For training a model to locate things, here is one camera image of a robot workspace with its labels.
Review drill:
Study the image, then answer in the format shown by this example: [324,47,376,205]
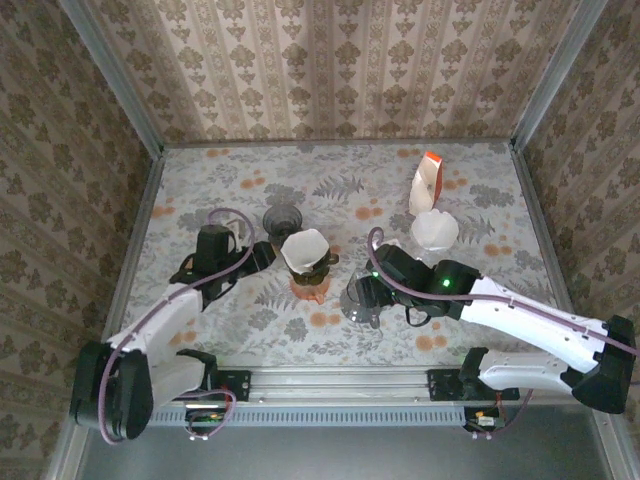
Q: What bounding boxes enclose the grey translucent handled dripper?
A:
[338,269,387,327]

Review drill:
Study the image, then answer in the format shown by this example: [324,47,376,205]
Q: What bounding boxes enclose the white paper coffee filter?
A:
[279,228,332,276]
[410,209,460,251]

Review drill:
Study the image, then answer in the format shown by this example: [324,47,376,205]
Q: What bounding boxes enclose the clear glass carafe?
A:
[414,244,444,266]

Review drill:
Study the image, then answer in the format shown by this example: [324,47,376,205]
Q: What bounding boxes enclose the orange translucent cup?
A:
[289,277,332,305]

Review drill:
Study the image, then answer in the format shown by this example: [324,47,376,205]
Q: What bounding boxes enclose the white orange filter bag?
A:
[408,151,445,217]

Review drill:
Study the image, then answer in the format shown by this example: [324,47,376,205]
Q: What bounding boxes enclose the dark glass cup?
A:
[261,204,305,249]

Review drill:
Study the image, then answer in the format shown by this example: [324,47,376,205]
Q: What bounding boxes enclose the floral patterned tablecloth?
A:
[110,143,576,367]

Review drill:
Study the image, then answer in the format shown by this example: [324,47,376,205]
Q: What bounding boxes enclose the aluminium extrusion mounting beam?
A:
[74,366,614,404]

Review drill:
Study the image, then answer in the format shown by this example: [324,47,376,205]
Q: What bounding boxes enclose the green circuit board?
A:
[183,407,227,432]
[462,407,507,432]

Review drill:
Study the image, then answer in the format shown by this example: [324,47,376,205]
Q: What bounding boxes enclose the aluminium table edge rail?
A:
[160,139,516,149]
[94,149,166,366]
[509,142,594,364]

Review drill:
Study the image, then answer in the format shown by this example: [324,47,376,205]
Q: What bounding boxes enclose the grey slotted cable duct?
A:
[162,403,474,427]

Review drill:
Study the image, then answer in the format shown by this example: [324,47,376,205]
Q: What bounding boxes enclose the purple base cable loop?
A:
[468,389,534,442]
[185,393,238,442]

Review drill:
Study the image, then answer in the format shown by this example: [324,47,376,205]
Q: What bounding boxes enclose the aluminium frame post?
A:
[510,0,615,151]
[55,0,166,159]

